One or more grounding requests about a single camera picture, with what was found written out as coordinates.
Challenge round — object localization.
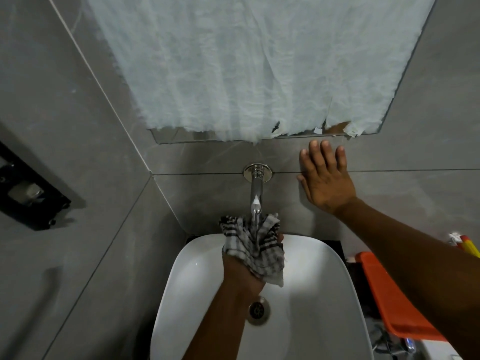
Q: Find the person's right hand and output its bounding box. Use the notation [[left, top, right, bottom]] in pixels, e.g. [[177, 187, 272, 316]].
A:
[[296, 139, 358, 217]]

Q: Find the person's left hand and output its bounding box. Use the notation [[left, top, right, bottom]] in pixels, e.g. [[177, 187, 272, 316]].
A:
[[222, 231, 286, 297]]

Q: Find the black white checkered cloth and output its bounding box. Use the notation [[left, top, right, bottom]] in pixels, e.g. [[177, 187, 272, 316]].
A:
[[218, 213, 286, 288]]

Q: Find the person's right forearm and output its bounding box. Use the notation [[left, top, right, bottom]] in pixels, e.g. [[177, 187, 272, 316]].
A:
[[333, 197, 480, 360]]

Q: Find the person's left forearm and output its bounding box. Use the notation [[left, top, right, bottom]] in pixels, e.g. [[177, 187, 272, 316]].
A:
[[182, 280, 268, 360]]

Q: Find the white ceramic sink basin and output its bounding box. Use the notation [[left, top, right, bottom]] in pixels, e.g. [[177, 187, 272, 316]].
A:
[[150, 233, 376, 360]]

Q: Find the chrome sink drain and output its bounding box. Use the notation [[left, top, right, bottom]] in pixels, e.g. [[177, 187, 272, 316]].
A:
[[247, 295, 271, 327]]

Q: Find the white torn protective film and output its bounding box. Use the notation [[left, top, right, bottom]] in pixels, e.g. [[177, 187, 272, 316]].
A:
[[84, 0, 437, 144]]

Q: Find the orange plastic tray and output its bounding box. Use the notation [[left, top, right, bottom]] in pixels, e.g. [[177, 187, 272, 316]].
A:
[[355, 251, 448, 342]]

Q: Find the yellow red plastic tool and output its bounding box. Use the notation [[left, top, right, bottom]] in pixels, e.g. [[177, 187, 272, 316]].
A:
[[448, 232, 480, 259]]

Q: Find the chrome tap fitting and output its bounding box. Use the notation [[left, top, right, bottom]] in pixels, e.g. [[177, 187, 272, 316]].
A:
[[369, 321, 418, 360]]

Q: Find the white plastic container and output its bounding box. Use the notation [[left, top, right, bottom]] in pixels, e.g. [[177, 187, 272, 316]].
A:
[[419, 338, 465, 360]]

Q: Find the chrome wall faucet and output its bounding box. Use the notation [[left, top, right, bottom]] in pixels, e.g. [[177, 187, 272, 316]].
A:
[[242, 163, 273, 230]]

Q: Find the frameless wall mirror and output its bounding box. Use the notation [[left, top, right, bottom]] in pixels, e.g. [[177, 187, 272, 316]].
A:
[[83, 0, 439, 145]]

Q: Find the black wall holder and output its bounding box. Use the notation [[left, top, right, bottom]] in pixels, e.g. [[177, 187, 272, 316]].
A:
[[0, 140, 72, 232]]

